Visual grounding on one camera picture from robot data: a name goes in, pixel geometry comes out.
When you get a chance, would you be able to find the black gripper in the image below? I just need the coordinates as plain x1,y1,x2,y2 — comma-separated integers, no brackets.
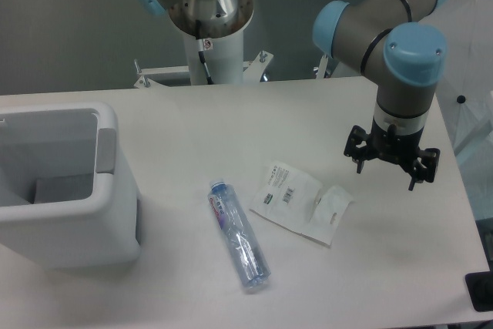
344,118,441,191

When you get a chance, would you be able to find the white plastic packaging wrapper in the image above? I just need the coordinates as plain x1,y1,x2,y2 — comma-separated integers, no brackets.
250,161,354,247

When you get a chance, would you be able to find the clear plastic water bottle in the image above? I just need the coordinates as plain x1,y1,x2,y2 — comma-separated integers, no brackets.
207,179,270,290

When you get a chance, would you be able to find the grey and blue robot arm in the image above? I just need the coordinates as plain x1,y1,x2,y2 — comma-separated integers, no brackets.
139,0,447,184

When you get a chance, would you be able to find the white plastic trash can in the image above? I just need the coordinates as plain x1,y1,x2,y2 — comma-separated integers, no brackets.
1,102,140,268

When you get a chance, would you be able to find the black device at table edge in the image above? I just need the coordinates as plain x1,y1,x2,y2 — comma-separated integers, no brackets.
464,271,492,312

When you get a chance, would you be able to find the black cable on pedestal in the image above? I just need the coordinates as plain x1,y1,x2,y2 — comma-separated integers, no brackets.
194,18,215,86

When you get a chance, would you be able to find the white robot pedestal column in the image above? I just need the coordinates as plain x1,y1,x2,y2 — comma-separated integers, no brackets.
168,0,253,85

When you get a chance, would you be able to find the white metal mounting frame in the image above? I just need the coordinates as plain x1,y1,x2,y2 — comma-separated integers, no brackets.
132,50,333,89

